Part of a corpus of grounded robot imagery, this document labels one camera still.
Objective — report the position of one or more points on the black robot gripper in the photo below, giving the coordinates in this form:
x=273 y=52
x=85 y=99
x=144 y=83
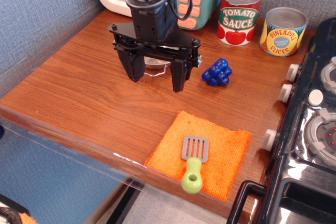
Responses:
x=156 y=25

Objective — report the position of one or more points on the blue toy grapes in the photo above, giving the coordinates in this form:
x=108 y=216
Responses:
x=218 y=73

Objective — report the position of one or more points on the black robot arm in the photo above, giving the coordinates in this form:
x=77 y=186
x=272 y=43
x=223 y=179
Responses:
x=166 y=54

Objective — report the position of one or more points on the silver metal bowl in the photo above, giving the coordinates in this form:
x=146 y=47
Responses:
x=155 y=67

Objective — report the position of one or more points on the grey green toy spatula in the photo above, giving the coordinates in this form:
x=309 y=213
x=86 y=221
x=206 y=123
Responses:
x=195 y=153

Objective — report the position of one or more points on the tomato sauce can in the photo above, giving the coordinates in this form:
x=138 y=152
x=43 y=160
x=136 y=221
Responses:
x=237 y=21

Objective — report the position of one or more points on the pineapple slices can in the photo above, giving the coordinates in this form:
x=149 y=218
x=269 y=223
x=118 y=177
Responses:
x=283 y=31

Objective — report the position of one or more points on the white stove knob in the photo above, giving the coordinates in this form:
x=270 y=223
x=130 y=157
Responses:
x=269 y=139
x=285 y=92
x=292 y=72

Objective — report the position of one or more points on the white round stove button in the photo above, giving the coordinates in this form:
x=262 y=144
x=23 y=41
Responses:
x=315 y=97

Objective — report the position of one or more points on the grey stove burner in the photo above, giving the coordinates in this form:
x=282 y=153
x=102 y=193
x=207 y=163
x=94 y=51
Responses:
x=320 y=135
x=325 y=76

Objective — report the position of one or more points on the black toy stove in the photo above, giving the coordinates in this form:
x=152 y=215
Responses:
x=300 y=187

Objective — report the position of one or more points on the black stove oven handle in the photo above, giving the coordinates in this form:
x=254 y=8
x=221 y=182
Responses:
x=247 y=188

